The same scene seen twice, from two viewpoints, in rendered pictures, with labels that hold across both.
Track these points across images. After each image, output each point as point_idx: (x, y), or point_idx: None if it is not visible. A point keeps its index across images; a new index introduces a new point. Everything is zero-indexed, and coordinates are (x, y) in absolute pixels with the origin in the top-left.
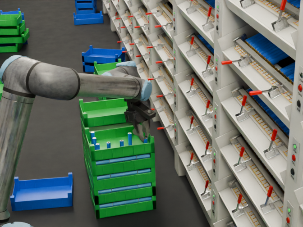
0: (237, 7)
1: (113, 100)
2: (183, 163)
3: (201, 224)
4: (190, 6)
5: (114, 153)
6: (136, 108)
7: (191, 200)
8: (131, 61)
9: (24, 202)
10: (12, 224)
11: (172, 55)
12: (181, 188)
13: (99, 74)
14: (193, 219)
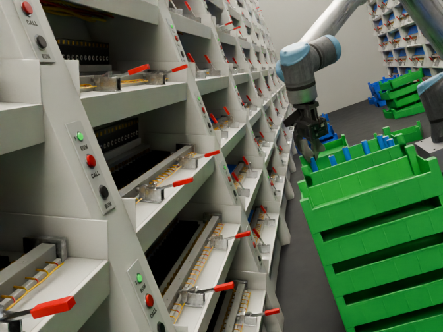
0: None
1: (353, 199)
2: (270, 261)
3: (287, 258)
4: (175, 6)
5: (359, 152)
6: None
7: (285, 281)
8: (285, 48)
9: None
10: (438, 75)
11: (172, 159)
12: (289, 296)
13: (327, 9)
14: (294, 261)
